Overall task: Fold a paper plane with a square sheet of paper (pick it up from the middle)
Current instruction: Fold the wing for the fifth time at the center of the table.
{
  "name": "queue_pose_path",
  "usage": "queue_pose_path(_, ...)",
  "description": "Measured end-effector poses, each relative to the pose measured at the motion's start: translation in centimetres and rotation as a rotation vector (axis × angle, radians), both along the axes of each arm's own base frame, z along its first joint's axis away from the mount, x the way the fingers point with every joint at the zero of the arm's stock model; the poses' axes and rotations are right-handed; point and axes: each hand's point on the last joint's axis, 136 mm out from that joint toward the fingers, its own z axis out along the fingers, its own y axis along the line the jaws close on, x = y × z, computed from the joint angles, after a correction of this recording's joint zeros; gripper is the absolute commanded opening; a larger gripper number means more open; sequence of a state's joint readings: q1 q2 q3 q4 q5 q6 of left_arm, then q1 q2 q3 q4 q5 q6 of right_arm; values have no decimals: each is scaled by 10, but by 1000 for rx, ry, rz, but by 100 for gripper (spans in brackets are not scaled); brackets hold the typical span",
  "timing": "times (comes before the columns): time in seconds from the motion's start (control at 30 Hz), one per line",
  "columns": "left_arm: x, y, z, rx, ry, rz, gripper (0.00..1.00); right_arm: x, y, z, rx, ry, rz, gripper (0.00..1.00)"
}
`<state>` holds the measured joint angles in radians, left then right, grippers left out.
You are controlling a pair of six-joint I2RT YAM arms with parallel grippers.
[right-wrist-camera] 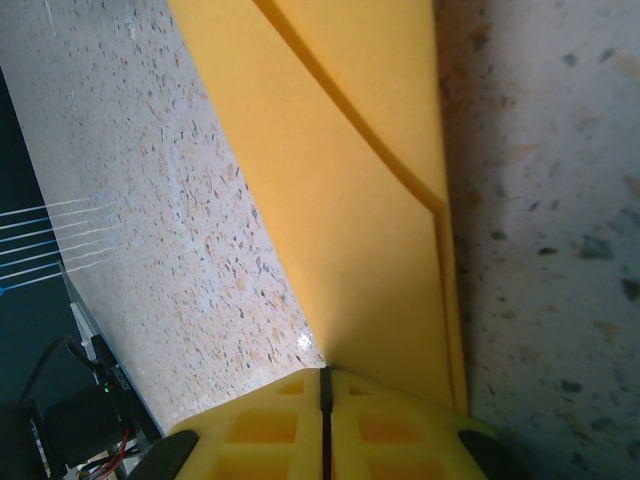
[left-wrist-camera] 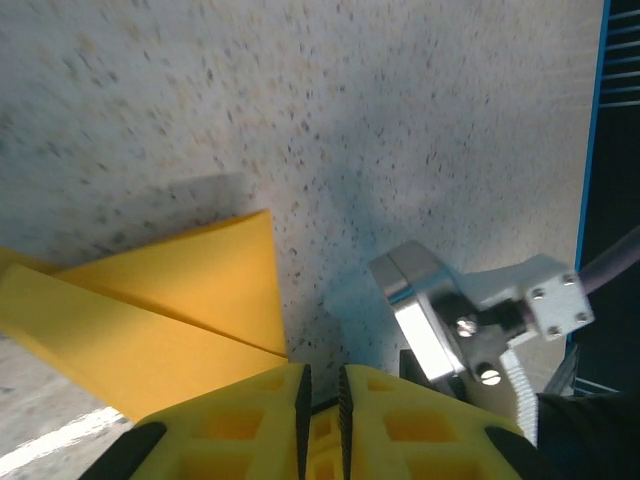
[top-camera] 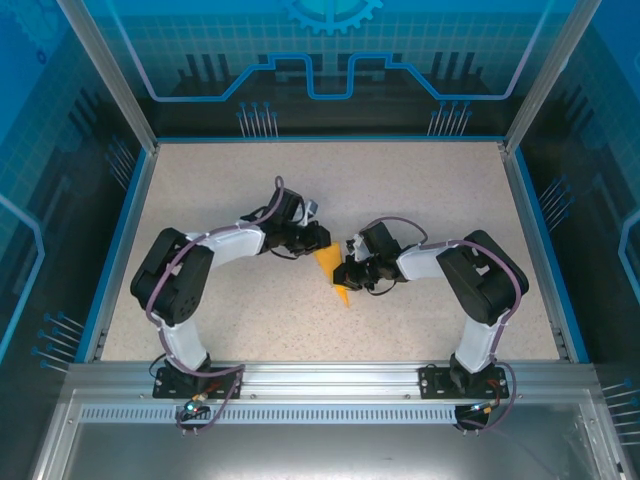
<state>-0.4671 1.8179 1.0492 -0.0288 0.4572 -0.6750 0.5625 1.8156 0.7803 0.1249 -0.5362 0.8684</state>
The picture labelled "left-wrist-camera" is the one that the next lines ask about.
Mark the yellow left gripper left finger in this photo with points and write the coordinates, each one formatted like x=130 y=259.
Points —
x=270 y=450

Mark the blue table border trim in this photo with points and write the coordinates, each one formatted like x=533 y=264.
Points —
x=595 y=125

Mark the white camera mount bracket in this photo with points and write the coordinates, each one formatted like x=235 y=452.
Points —
x=560 y=305

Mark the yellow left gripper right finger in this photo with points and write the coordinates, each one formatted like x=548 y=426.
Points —
x=370 y=450

